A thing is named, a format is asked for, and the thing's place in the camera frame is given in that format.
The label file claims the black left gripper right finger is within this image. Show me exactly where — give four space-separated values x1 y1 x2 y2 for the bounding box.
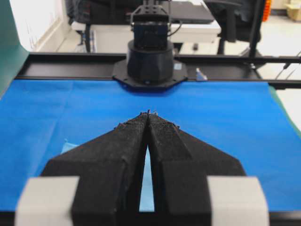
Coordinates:
148 114 269 226

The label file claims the green backdrop sheet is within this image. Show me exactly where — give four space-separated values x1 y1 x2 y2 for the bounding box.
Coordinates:
0 0 29 96

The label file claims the black office chair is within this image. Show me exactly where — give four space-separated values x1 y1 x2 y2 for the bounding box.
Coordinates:
205 0 265 57

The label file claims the blue table cloth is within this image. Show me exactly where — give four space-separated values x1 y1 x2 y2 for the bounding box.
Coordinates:
0 80 301 211

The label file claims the light blue towel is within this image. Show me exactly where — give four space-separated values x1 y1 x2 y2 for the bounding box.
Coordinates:
57 137 154 213

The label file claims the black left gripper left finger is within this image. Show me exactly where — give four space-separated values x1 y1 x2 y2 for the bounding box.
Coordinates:
14 113 148 226

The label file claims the black table frame rail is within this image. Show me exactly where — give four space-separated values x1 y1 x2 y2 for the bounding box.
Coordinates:
17 53 301 89

